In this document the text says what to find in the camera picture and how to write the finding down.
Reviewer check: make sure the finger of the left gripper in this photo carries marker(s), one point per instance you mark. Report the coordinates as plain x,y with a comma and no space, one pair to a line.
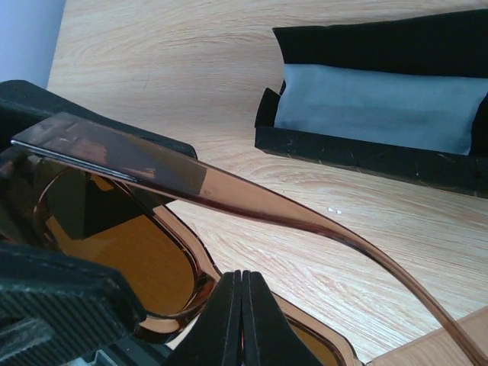
24,104
57,310

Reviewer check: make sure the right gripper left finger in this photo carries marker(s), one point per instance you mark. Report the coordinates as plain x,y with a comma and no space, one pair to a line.
216,337

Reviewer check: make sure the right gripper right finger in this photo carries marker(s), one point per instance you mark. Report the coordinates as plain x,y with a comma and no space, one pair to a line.
268,338

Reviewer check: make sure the brown translucent sunglasses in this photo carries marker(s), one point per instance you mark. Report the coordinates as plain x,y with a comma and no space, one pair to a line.
93,192

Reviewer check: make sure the blue cleaning cloth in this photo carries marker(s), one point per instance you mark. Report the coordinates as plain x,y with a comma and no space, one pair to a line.
422,112

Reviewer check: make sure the black folding glasses case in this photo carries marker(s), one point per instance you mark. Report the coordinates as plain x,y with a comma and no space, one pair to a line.
450,44

